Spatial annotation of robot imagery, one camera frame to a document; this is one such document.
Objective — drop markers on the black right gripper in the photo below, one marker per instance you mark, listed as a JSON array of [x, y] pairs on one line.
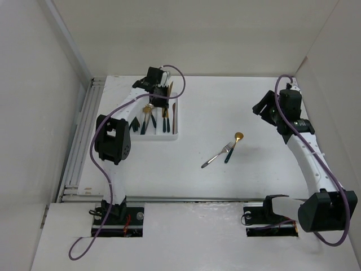
[[269, 99]]

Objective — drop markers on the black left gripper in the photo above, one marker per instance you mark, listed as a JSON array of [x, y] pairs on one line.
[[162, 104]]

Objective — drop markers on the gold knife green handle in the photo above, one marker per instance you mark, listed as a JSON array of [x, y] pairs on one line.
[[169, 93], [164, 127], [167, 121]]

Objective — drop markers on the copper knife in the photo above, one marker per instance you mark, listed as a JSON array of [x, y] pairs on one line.
[[174, 127]]

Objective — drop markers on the gold spoon green handle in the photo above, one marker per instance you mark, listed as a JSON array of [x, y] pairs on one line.
[[153, 119], [146, 110], [238, 136]]

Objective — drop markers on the silver fork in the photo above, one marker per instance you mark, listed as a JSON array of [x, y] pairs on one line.
[[225, 149]]

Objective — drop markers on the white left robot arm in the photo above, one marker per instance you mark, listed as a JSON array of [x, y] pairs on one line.
[[112, 140]]

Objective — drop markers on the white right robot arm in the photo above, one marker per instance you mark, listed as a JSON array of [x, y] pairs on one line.
[[329, 206]]

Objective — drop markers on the white cutlery tray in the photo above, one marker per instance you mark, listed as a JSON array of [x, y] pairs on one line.
[[157, 134]]

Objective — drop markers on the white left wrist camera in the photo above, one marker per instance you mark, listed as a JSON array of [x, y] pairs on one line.
[[165, 78]]

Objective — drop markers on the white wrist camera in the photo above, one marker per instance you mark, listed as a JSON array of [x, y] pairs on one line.
[[165, 78], [293, 86]]

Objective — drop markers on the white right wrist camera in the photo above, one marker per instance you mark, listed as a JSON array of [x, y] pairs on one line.
[[293, 86]]

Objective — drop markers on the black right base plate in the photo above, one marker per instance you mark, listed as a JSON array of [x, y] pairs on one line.
[[261, 223]]

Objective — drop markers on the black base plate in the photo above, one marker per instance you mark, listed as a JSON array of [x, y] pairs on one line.
[[261, 223], [128, 224]]

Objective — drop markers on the aluminium rail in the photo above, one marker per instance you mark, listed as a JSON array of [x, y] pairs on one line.
[[85, 120]]

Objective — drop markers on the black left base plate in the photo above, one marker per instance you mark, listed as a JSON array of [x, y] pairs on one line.
[[128, 224]]

